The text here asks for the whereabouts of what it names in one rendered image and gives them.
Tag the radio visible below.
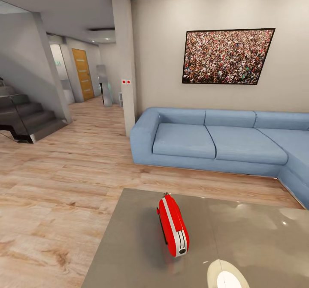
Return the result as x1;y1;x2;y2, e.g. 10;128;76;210
157;194;189;257

